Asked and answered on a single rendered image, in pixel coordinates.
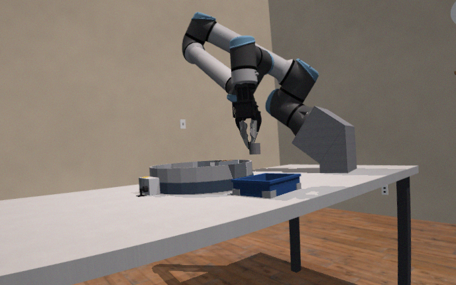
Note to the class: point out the blue crate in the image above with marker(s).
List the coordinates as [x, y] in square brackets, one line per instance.
[266, 185]

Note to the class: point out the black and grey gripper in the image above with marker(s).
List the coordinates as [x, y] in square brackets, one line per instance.
[245, 109]

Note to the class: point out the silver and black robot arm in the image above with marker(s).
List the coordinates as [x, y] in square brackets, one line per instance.
[250, 61]

